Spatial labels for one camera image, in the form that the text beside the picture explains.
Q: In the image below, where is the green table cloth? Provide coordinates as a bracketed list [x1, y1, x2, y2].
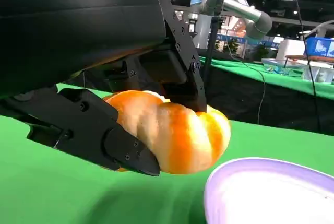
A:
[0, 82, 334, 224]
[199, 56, 334, 101]

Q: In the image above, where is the lilac plate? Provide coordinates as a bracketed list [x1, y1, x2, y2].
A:
[203, 157, 334, 224]

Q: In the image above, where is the orange white toy bread roll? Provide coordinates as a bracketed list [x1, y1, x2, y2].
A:
[103, 90, 232, 175]

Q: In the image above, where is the blue printed box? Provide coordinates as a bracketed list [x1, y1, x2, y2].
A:
[303, 38, 334, 58]

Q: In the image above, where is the white box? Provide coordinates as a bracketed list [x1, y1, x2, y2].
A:
[276, 39, 306, 62]

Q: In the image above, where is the thin black hanging cable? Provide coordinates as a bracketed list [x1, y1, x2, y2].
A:
[225, 37, 267, 125]

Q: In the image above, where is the black stand pole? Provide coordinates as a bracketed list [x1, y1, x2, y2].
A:
[202, 0, 228, 89]

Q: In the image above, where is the clear plastic tray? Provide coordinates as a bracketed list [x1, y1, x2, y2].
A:
[260, 57, 288, 70]

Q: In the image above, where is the black table skirt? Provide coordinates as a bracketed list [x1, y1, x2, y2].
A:
[197, 49, 334, 136]

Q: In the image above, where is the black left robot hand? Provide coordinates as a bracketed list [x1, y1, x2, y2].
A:
[0, 0, 208, 178]

